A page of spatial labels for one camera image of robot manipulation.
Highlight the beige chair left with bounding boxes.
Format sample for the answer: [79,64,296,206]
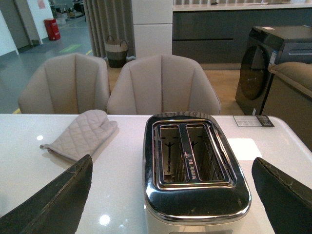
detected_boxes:
[18,53,111,114]

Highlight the woven laundry basket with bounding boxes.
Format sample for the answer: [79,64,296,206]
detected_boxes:
[104,35,128,68]

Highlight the chrome two-slot toaster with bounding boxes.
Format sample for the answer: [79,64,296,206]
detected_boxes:
[142,112,252,234]

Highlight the beige sofa armrest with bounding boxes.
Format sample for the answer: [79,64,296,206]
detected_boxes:
[262,62,312,149]

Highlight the white pillar cabinet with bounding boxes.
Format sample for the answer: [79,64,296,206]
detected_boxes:
[132,0,173,59]

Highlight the red fire cabinet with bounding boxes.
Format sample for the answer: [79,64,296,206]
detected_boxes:
[44,19,60,40]

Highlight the grey kitchen counter cabinet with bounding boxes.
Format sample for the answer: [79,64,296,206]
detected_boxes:
[172,4,312,63]

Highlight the dark front-load washing machine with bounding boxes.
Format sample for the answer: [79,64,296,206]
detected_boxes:
[235,25,312,116]

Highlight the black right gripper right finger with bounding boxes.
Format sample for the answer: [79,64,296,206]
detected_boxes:
[252,157,312,234]

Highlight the beige chair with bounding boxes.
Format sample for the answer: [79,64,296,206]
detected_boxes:
[107,55,221,115]
[18,53,111,114]

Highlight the beige chair right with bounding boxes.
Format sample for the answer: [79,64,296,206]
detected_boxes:
[107,55,221,115]

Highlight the grey pleated curtain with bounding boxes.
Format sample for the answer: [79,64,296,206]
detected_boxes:
[83,0,135,58]

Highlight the dark label card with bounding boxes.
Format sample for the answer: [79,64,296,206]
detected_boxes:
[233,116,274,127]

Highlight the grey quilted oven mitt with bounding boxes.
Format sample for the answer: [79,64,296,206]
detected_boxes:
[40,110,117,161]

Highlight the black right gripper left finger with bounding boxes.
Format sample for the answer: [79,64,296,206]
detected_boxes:
[0,155,93,234]

